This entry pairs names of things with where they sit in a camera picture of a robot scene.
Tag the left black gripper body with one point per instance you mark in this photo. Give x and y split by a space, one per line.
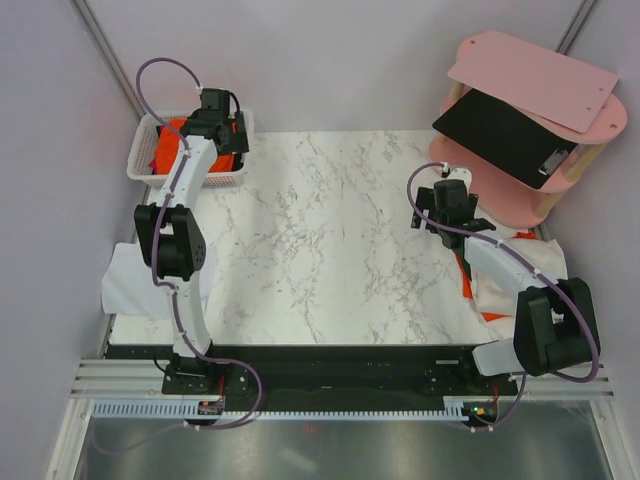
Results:
236 142

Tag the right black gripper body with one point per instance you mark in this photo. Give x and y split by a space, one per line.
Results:
425 200

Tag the orange t shirt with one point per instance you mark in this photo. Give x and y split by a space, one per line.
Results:
178 124

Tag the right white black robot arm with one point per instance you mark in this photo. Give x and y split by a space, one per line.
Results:
555 330

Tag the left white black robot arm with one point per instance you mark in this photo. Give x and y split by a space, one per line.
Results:
171 242

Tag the pink two-tier shelf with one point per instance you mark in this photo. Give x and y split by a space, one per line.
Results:
506 199

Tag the white plastic laundry basket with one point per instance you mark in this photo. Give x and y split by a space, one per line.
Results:
143 148

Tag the black clipboard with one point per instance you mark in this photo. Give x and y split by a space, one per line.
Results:
504 137

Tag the white cloth at right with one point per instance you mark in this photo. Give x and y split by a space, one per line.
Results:
552 258

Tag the white cloth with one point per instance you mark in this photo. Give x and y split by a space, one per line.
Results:
127 287
552 258

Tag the loose pink board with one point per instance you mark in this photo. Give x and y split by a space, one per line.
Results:
552 86

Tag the white cloth at left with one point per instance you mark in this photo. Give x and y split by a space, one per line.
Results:
127 287

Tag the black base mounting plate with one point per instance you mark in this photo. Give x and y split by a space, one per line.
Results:
326 377

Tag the aluminium rail frame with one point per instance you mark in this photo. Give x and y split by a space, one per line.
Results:
134 386

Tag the white slotted cable duct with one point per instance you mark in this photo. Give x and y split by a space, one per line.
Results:
193 408

